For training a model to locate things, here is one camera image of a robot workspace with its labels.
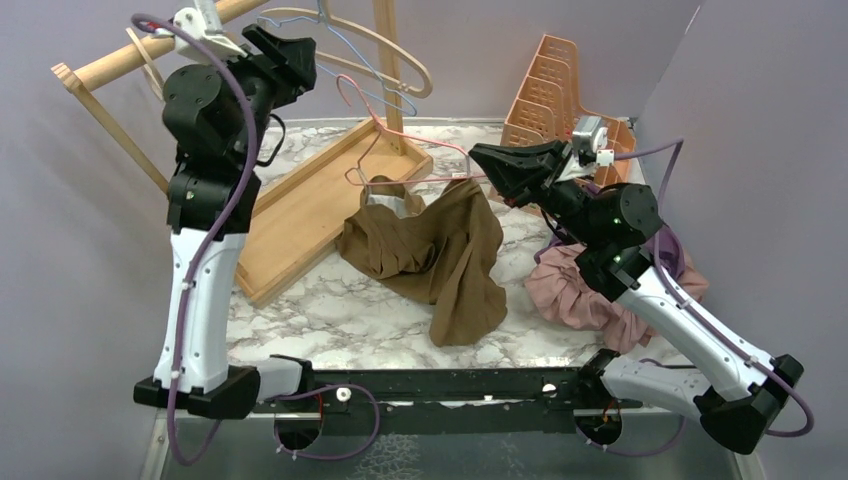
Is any purple garment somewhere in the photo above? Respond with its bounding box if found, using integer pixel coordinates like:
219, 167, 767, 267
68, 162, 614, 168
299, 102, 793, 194
533, 225, 696, 281

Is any wooden clothes rack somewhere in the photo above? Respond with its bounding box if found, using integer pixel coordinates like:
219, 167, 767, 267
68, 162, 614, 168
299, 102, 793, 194
52, 13, 432, 307

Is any brown skirt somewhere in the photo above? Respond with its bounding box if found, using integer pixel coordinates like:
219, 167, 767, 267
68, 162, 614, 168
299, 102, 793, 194
336, 176, 507, 347

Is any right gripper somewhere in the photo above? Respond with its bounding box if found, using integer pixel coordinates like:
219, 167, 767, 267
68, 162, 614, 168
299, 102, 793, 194
472, 138, 603, 247

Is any pink skirt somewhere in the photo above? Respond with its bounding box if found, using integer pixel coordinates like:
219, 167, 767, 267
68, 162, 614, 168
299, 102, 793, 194
523, 241, 710, 356

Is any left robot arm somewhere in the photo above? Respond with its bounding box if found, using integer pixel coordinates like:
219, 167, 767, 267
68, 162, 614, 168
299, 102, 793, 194
133, 24, 317, 420

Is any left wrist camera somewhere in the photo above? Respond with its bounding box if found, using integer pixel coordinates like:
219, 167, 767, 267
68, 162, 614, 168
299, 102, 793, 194
151, 0, 248, 64

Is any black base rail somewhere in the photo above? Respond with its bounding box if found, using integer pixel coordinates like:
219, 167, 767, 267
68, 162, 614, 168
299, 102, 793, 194
254, 367, 612, 436

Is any peach plastic file organizer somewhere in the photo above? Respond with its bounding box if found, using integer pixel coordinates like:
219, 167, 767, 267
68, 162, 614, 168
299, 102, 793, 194
501, 34, 636, 188

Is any blue wire hanger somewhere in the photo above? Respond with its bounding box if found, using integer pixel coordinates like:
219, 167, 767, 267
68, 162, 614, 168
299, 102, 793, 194
254, 0, 420, 119

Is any wooden hanger leftmost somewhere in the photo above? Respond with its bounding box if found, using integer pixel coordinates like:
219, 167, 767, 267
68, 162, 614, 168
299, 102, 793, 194
125, 27, 164, 102

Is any pink wire hanger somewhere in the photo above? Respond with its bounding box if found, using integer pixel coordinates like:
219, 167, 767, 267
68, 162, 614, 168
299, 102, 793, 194
335, 74, 492, 189

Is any wooden hanger right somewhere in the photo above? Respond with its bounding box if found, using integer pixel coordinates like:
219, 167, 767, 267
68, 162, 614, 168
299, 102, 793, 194
257, 1, 434, 99

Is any wooden hanger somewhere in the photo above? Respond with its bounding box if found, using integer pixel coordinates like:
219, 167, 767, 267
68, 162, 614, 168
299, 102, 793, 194
125, 27, 164, 102
257, 1, 434, 99

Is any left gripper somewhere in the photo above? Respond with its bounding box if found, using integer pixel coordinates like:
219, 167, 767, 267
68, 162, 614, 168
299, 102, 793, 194
196, 23, 314, 167

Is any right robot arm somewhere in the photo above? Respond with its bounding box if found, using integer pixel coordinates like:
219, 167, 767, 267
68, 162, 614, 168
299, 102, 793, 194
469, 140, 803, 454

